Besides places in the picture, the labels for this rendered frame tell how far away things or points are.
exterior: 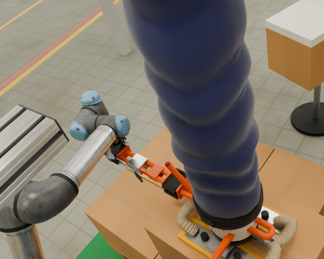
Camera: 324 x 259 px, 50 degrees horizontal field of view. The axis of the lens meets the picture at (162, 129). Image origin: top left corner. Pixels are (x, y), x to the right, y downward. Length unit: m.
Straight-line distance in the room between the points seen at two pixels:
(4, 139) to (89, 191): 2.70
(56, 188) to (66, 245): 2.00
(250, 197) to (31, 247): 0.66
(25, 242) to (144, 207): 1.17
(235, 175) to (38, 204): 0.52
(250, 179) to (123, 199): 1.38
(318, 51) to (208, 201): 1.57
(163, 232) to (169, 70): 0.88
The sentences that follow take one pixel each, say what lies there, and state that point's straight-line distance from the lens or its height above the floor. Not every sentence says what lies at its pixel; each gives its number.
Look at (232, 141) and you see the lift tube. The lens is 0.82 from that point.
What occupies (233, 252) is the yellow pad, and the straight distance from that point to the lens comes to 1.33.
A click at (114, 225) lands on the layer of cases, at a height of 0.54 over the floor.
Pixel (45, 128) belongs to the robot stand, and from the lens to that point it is 0.47.
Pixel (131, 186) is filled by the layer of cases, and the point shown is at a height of 0.54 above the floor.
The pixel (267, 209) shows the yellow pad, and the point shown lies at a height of 1.10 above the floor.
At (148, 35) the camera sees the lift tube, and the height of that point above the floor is 1.98.
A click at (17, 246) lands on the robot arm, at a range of 1.15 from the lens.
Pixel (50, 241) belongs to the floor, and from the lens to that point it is 3.08.
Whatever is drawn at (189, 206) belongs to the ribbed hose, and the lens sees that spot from 1.37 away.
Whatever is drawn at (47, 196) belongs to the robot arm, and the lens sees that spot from 0.99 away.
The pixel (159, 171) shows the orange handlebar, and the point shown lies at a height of 1.22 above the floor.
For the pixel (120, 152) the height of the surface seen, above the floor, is 1.23.
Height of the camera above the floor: 2.29
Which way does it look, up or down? 43 degrees down
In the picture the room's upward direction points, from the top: 20 degrees counter-clockwise
